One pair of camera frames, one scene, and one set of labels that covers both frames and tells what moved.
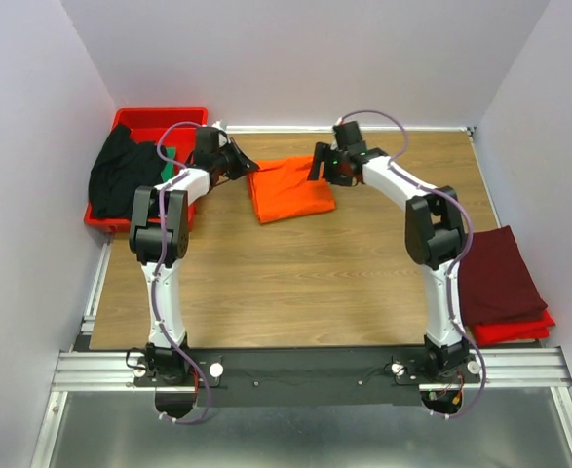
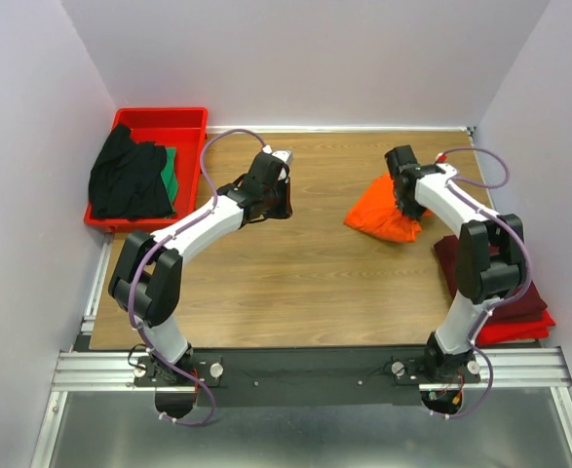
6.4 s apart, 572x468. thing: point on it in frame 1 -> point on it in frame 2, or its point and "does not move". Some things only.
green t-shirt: [169, 170] does not move
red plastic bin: [145, 124] does not move
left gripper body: [235, 159] -> [282, 198]
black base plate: [303, 376] does not move
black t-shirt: [121, 168] does not move
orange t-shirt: [281, 190] -> [378, 213]
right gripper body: [323, 159] -> [407, 201]
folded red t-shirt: [485, 333] does not move
